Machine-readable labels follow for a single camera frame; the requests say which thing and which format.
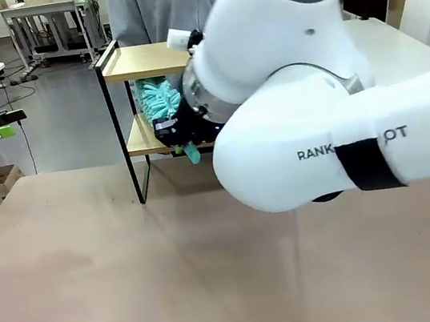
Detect grey floor power strip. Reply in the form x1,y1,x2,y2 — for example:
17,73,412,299
7,72,40,87

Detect grey metal frame table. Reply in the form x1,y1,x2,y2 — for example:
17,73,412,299
0,0,101,78

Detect two-tier wood shelf black frame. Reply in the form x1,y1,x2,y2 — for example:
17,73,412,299
90,26,228,209

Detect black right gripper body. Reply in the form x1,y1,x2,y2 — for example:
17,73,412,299
171,95,224,153

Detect teal microfiber duster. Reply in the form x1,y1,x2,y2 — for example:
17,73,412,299
131,71,203,173

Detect thin black cable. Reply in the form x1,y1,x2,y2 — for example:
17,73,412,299
0,71,48,179

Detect large white curved desk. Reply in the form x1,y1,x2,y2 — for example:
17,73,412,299
341,6,430,88

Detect person torso grey hoodie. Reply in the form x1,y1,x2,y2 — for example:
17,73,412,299
105,0,246,51

